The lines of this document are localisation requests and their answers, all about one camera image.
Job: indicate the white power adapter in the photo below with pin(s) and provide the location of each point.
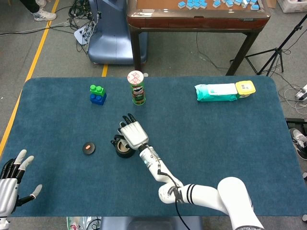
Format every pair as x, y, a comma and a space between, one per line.
302, 93

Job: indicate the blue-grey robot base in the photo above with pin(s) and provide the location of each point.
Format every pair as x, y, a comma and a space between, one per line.
112, 36

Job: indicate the small white round cap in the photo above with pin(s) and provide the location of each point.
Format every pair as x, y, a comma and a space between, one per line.
145, 74

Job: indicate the black trouser leg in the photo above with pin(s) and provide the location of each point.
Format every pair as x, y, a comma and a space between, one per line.
30, 4

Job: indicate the brown cardboard box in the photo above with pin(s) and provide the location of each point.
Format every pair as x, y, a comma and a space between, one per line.
271, 3

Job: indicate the white face-up mahjong tile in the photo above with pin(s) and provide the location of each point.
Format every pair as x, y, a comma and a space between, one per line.
245, 3

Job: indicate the black teapot lid orange knob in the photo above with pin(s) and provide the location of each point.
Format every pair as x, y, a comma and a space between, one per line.
88, 149

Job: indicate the blue-grey robot torso base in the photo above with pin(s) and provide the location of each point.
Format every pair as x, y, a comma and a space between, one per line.
148, 224

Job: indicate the green Pringles can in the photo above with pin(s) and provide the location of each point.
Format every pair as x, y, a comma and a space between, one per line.
138, 93

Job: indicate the blue mahjong tile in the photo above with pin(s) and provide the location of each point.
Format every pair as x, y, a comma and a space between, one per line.
195, 5
254, 6
189, 5
216, 3
203, 4
181, 4

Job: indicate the teal wet wipes pack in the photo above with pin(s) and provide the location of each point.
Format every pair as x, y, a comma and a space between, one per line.
216, 94

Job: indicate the blue felt table mat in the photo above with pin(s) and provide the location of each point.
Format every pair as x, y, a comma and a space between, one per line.
72, 187

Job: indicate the grey white sneaker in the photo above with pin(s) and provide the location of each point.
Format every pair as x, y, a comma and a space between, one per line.
299, 141

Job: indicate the white sneaker blue accents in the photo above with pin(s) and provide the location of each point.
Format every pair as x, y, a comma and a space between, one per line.
44, 15

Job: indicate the white storage box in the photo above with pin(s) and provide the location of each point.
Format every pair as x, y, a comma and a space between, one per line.
292, 6

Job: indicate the white power strip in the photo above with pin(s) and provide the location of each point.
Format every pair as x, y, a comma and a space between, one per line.
80, 36

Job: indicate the colourful printed package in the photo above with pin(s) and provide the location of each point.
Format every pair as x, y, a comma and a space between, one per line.
76, 224

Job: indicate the black teapot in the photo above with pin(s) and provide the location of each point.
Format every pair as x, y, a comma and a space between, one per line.
122, 155

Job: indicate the black tripod stand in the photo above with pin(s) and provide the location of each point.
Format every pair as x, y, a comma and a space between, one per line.
275, 54

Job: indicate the brown mahjong table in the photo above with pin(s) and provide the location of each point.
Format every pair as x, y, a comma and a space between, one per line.
192, 20

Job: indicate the green building block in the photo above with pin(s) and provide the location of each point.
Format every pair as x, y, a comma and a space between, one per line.
97, 90

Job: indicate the black floor platform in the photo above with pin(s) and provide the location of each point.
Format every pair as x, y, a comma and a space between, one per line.
296, 121

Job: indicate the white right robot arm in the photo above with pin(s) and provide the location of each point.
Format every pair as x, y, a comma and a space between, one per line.
206, 197

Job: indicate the yellow lidded container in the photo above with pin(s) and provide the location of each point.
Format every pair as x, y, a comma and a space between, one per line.
244, 87

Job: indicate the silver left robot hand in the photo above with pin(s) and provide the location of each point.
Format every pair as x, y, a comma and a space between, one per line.
7, 194

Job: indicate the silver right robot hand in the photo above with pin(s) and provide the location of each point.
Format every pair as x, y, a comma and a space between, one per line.
134, 135

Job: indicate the blue building block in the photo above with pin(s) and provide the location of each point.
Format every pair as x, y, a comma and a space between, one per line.
98, 99

